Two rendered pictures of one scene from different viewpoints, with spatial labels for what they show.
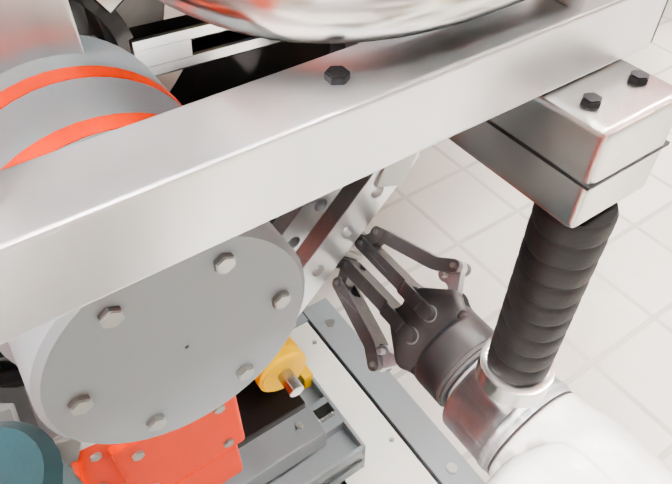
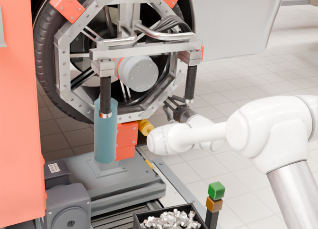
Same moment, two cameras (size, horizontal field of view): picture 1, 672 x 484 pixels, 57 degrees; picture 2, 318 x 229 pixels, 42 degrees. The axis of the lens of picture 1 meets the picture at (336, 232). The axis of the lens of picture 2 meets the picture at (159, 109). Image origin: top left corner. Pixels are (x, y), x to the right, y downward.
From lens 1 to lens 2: 1.28 m
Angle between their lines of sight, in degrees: 19
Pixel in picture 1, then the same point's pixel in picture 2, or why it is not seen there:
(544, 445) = (194, 118)
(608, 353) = (258, 190)
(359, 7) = (166, 37)
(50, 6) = not seen: hidden behind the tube
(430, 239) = (202, 152)
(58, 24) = not seen: hidden behind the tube
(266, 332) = (152, 80)
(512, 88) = (181, 48)
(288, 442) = (144, 174)
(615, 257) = not seen: hidden behind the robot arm
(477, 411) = (185, 117)
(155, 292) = (142, 65)
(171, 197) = (150, 47)
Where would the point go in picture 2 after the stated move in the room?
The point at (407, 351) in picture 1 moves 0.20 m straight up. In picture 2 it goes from (175, 115) to (180, 71)
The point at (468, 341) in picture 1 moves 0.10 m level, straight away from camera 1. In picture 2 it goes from (186, 109) to (196, 100)
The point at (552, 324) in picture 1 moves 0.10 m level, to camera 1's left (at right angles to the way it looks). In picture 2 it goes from (190, 84) to (163, 81)
